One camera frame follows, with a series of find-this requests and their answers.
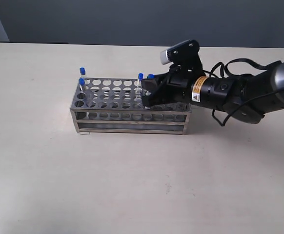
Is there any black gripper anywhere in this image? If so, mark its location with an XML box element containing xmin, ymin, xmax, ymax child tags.
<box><xmin>141</xmin><ymin>65</ymin><xmax>201</xmax><ymax>107</ymax></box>

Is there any blue-capped test tube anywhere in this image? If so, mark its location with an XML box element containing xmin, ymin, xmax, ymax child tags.
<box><xmin>80</xmin><ymin>67</ymin><xmax>87</xmax><ymax>79</ymax></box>
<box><xmin>144</xmin><ymin>74</ymin><xmax>157</xmax><ymax>109</ymax></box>
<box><xmin>78</xmin><ymin>78</ymin><xmax>93</xmax><ymax>108</ymax></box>
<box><xmin>135</xmin><ymin>73</ymin><xmax>143</xmax><ymax>102</ymax></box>

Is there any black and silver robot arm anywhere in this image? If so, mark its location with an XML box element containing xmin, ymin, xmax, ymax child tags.
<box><xmin>142</xmin><ymin>58</ymin><xmax>284</xmax><ymax>126</ymax></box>

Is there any stainless steel test tube rack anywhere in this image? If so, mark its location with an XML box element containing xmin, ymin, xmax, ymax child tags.
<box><xmin>70</xmin><ymin>78</ymin><xmax>191</xmax><ymax>135</ymax></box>

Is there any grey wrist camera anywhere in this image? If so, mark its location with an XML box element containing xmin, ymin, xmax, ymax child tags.
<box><xmin>160</xmin><ymin>39</ymin><xmax>200</xmax><ymax>65</ymax></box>

